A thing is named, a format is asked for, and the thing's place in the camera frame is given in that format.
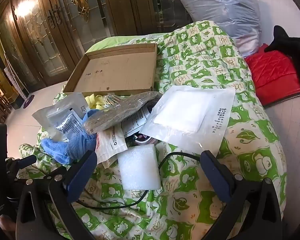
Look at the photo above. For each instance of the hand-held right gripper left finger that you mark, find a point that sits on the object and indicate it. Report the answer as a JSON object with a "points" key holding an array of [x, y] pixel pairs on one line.
{"points": [[82, 172]]}

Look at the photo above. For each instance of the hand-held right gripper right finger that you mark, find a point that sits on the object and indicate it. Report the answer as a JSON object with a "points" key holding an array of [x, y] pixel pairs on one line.
{"points": [[217, 177]]}

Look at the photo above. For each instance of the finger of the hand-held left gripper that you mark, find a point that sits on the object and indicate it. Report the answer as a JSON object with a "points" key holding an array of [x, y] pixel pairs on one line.
{"points": [[25, 161]]}

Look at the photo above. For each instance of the blue towel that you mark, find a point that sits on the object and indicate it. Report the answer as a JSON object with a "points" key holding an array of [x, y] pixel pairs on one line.
{"points": [[72, 145]]}

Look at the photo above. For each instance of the white packet with red print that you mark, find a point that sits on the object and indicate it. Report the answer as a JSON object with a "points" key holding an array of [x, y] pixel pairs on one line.
{"points": [[112, 142]]}

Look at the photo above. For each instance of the white printed sachet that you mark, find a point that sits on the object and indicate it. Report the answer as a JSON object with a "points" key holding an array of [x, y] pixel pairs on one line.
{"points": [[70, 126], [135, 122]]}

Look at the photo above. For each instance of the large white gauze packet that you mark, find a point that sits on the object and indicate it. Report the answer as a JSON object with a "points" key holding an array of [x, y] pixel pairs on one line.
{"points": [[52, 112]]}

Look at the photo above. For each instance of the white red-lettered packet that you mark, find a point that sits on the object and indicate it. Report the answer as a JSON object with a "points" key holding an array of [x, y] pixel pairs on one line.
{"points": [[138, 167]]}

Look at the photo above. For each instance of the brown cloth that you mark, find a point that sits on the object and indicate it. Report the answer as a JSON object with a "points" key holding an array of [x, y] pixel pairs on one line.
{"points": [[120, 112]]}

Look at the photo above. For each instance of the yellow towel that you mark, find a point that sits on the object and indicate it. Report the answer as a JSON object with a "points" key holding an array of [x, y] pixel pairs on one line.
{"points": [[93, 101]]}

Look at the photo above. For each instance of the bag of coloured sticks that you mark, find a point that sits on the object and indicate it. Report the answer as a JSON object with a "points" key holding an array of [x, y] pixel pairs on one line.
{"points": [[111, 99]]}

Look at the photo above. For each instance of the shallow cardboard box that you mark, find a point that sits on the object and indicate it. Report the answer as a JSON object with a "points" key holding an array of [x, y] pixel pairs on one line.
{"points": [[115, 70]]}

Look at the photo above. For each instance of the small purple object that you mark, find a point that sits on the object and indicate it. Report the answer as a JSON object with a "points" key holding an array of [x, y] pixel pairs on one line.
{"points": [[28, 101]]}

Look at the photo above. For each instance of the red jacket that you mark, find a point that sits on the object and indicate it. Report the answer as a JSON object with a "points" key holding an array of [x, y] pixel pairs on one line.
{"points": [[270, 75]]}

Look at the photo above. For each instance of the wooden glass-panel door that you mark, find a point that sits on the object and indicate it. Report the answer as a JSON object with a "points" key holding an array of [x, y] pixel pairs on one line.
{"points": [[40, 42]]}

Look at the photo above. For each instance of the green printed blanket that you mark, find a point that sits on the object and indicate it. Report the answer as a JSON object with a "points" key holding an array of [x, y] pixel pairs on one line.
{"points": [[190, 55]]}

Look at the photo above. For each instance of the black cloth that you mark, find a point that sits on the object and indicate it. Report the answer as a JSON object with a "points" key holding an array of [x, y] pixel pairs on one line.
{"points": [[295, 47]]}

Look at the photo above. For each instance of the plastic bag of bedding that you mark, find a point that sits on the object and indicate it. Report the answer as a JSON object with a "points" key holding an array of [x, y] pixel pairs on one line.
{"points": [[215, 5]]}

